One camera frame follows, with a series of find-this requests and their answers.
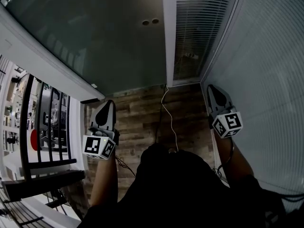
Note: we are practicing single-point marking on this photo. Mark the person's grey shoe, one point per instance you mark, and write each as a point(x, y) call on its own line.
point(172, 150)

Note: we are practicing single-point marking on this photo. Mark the black metal railing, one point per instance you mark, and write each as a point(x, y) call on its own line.
point(25, 127)

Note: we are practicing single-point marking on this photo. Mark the black machine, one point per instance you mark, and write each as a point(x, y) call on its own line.
point(45, 136)

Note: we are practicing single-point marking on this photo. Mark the narrow white venetian blinds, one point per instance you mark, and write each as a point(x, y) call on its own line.
point(202, 20)

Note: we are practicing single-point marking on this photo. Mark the red round sign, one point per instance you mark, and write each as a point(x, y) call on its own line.
point(34, 139)

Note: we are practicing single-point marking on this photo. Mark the person's right forearm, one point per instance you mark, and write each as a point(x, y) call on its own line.
point(240, 163)

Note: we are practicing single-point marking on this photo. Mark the white shelf unit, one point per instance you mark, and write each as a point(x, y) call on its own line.
point(12, 96)

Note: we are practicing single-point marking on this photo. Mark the person's left forearm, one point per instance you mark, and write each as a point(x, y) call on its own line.
point(104, 182)

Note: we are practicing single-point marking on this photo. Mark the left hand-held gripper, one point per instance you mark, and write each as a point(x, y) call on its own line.
point(95, 146)

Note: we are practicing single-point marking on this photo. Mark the person's black clothing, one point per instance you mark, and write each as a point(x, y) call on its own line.
point(178, 193)

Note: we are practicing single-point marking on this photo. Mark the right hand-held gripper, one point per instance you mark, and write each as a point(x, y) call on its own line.
point(228, 125)

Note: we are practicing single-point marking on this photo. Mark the wide white venetian blinds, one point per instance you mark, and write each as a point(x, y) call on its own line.
point(261, 79)

